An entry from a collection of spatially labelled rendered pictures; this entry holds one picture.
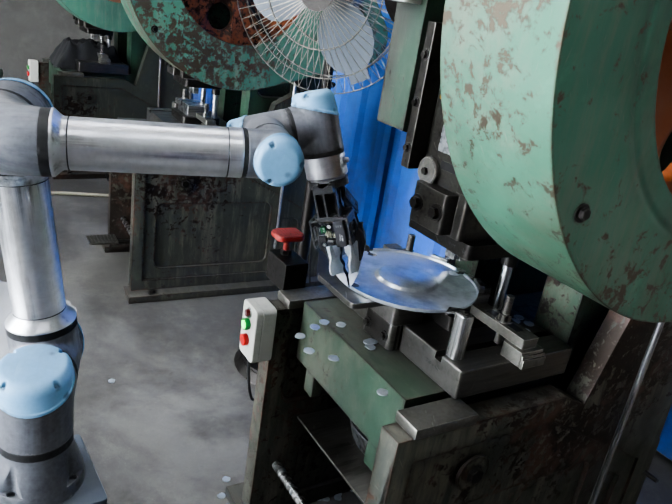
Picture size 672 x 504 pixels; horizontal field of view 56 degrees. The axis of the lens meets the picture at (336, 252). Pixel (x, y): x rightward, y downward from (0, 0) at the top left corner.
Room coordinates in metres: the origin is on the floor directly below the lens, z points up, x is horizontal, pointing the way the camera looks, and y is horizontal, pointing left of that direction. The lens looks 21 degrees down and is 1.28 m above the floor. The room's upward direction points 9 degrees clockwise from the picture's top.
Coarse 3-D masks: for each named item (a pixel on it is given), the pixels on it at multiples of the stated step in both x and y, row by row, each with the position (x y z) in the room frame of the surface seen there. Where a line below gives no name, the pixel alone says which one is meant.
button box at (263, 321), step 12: (252, 300) 1.29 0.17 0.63; (264, 300) 1.30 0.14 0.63; (252, 312) 1.26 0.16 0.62; (264, 312) 1.25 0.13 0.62; (276, 312) 1.26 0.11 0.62; (252, 324) 1.25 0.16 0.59; (264, 324) 1.25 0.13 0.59; (252, 336) 1.24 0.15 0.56; (264, 336) 1.25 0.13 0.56; (240, 348) 1.29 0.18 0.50; (252, 348) 1.24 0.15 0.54; (264, 348) 1.25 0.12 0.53; (252, 360) 1.24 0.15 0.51; (264, 360) 1.26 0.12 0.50
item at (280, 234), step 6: (276, 228) 1.42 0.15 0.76; (282, 228) 1.43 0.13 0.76; (288, 228) 1.43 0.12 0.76; (294, 228) 1.44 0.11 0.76; (276, 234) 1.38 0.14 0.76; (282, 234) 1.38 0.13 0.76; (288, 234) 1.39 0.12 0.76; (294, 234) 1.40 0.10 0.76; (300, 234) 1.41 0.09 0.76; (282, 240) 1.37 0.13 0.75; (288, 240) 1.38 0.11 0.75; (294, 240) 1.38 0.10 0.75; (300, 240) 1.39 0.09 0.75; (288, 246) 1.40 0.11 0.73
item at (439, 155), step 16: (432, 128) 1.27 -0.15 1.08; (432, 144) 1.26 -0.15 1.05; (432, 160) 1.24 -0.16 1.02; (448, 160) 1.21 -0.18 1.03; (432, 176) 1.23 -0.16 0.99; (448, 176) 1.21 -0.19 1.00; (416, 192) 1.23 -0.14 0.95; (432, 192) 1.19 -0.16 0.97; (448, 192) 1.18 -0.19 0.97; (416, 208) 1.22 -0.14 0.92; (432, 208) 1.16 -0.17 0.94; (448, 208) 1.16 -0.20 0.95; (464, 208) 1.16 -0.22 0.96; (432, 224) 1.17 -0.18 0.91; (448, 224) 1.17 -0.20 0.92; (464, 224) 1.16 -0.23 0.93; (480, 224) 1.18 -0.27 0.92; (464, 240) 1.16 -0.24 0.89
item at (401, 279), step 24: (360, 264) 1.23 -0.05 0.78; (384, 264) 1.25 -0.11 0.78; (408, 264) 1.27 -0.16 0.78; (432, 264) 1.29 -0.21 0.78; (360, 288) 1.11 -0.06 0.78; (384, 288) 1.12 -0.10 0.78; (408, 288) 1.13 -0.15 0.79; (432, 288) 1.15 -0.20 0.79; (456, 288) 1.18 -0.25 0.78; (432, 312) 1.05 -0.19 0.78
